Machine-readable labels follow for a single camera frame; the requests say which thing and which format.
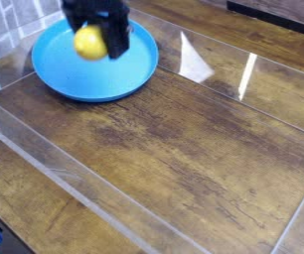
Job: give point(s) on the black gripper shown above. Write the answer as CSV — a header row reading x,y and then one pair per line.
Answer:
x,y
79,10

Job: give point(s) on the yellow lemon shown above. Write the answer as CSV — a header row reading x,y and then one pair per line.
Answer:
x,y
90,43

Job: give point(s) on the blue round tray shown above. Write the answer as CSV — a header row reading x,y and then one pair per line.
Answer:
x,y
98,81

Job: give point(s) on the clear acrylic enclosure wall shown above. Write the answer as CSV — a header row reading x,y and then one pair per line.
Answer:
x,y
189,168

